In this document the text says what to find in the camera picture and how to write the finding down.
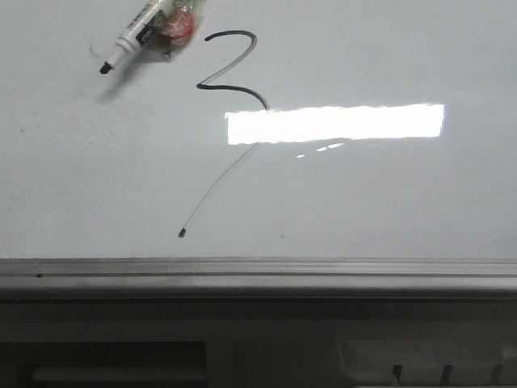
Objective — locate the white whiteboard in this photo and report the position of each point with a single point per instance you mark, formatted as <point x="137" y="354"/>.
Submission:
<point x="284" y="128"/>

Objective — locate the aluminium whiteboard frame rail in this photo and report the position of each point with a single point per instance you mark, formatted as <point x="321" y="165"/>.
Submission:
<point x="256" y="277"/>

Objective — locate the white whiteboard marker pen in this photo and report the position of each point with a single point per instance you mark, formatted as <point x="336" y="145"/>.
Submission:
<point x="138" y="33"/>

